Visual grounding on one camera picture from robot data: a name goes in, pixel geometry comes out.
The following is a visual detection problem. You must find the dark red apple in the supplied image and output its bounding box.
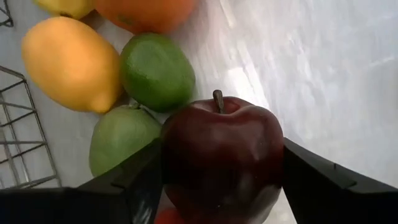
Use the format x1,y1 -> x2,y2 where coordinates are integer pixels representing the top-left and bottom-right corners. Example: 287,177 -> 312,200
160,89 -> 285,224

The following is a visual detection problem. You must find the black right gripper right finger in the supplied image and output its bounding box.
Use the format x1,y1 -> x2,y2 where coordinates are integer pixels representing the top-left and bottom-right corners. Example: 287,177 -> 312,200
281,137 -> 398,224

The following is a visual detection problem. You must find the green lime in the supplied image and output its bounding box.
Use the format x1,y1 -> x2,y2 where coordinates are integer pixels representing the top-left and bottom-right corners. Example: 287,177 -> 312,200
119,32 -> 197,113

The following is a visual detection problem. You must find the light green pear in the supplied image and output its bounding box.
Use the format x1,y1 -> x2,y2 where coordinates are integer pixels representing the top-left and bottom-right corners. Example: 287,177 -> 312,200
89,104 -> 162,178

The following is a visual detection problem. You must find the orange-yellow lemon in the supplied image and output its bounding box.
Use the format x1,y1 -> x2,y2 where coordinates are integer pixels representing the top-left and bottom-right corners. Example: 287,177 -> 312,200
21,16 -> 123,114

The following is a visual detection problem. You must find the orange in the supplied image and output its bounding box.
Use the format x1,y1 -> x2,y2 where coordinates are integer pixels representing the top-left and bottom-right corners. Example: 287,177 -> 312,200
95,0 -> 197,35

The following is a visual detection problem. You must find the yellow lemon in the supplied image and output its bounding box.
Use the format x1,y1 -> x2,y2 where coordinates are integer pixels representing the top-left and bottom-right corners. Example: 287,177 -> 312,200
32,0 -> 96,21

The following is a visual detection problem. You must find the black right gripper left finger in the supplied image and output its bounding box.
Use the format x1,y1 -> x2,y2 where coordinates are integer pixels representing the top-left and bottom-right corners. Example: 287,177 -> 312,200
0,138 -> 165,224

